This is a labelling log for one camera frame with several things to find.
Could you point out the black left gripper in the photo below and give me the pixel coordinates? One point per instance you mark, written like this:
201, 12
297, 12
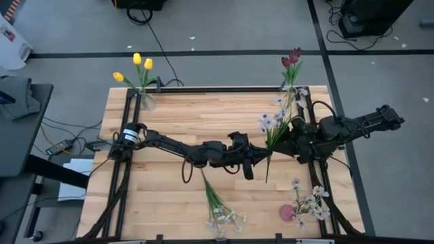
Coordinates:
234, 158

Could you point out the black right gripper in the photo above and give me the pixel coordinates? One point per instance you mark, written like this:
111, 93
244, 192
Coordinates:
305, 147

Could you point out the white artificial flower bunch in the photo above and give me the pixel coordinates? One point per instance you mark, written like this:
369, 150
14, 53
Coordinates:
212, 196
318, 191
276, 132

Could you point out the red artificial tulip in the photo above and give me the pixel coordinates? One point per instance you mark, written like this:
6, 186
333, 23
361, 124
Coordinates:
286, 62
295, 55

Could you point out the yellow artificial tulip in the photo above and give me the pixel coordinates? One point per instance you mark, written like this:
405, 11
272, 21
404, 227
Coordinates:
148, 64
137, 58
118, 77

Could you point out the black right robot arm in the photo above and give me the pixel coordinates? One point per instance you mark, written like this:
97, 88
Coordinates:
359, 125

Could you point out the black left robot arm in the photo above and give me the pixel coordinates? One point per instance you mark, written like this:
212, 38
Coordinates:
162, 140

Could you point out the slim clear glass vase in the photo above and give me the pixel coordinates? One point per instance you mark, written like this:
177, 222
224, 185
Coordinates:
291, 98

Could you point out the flared clear glass vase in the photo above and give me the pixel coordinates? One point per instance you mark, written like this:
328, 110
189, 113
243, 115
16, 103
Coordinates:
148, 101

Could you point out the pink round disc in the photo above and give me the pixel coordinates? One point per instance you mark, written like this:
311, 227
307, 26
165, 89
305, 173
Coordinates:
287, 213

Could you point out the black computer tower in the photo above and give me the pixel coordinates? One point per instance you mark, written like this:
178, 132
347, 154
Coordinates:
373, 17

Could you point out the black power adapter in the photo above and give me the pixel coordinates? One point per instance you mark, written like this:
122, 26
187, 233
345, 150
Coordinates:
98, 145
59, 147

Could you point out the grey floor box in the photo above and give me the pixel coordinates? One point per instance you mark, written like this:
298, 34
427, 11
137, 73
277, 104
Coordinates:
427, 23

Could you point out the black floor equipment box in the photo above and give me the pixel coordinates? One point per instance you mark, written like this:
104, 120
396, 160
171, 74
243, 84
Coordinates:
139, 4

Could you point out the black desk leg beam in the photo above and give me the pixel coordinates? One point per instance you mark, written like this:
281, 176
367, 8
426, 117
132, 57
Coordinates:
54, 171

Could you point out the black caster wheel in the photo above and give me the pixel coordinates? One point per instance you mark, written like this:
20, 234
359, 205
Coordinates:
37, 236

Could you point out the dark grey desk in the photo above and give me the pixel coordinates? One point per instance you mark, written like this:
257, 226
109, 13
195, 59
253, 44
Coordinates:
20, 142

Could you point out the grey folded cloth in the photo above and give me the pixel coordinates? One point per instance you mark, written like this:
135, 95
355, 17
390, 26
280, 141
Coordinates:
20, 98

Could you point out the black mat with orange stripes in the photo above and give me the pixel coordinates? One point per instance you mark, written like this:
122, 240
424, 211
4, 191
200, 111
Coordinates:
13, 8

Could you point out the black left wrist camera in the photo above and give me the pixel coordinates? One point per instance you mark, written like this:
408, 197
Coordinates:
239, 140

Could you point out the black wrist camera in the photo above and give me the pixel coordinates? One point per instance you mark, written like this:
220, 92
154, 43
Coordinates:
298, 126
239, 140

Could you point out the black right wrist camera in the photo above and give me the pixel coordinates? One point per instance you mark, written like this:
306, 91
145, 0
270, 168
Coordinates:
298, 126

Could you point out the black aluminium table frame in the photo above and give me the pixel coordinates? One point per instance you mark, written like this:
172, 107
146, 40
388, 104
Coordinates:
220, 89

